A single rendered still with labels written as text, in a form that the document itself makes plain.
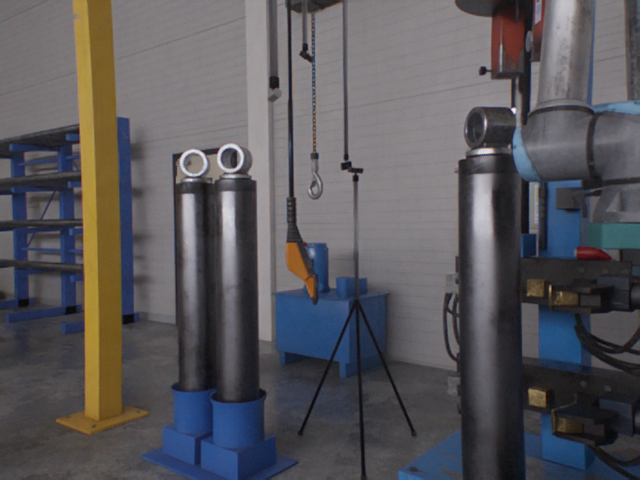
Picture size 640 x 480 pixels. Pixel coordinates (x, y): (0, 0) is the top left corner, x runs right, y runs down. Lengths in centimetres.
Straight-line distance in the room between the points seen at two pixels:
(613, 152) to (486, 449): 115
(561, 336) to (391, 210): 254
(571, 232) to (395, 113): 267
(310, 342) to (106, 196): 206
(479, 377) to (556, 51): 110
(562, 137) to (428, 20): 377
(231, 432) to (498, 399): 138
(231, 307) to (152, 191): 494
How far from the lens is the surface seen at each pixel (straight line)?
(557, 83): 158
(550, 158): 151
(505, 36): 274
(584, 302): 237
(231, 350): 286
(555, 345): 293
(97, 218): 381
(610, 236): 144
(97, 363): 392
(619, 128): 149
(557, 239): 287
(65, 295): 877
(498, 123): 211
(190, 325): 309
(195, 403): 316
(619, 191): 147
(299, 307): 484
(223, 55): 678
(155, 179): 758
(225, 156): 294
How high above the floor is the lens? 124
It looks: 2 degrees down
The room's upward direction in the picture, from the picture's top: 1 degrees counter-clockwise
